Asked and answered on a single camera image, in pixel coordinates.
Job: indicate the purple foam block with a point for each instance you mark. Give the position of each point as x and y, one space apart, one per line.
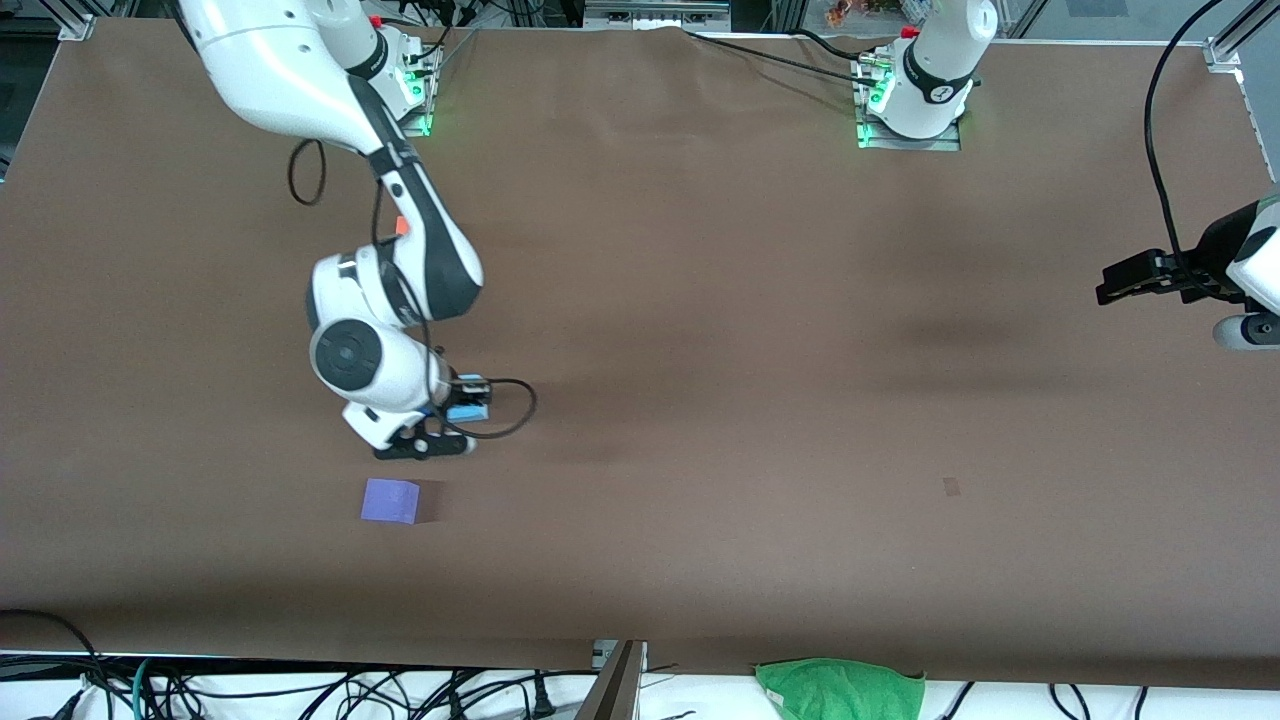
390 500

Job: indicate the light blue foam block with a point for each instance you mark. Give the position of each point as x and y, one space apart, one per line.
466 412

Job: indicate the silver aluminium corner bracket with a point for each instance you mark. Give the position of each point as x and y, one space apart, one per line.
1225 52
76 27

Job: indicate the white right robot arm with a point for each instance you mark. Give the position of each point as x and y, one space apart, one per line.
300 60

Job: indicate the aluminium frame profile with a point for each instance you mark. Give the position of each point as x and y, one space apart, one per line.
655 15

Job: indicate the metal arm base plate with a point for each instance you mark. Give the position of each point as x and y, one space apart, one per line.
415 122
880 142

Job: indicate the green cloth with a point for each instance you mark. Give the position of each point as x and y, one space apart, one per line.
840 690

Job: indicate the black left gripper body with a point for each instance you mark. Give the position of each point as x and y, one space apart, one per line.
1207 262

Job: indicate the brown table cover sheet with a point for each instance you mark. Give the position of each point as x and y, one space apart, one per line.
740 300

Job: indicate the small orange red object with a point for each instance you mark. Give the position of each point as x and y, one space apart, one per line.
850 12

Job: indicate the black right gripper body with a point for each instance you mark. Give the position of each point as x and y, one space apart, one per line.
452 394

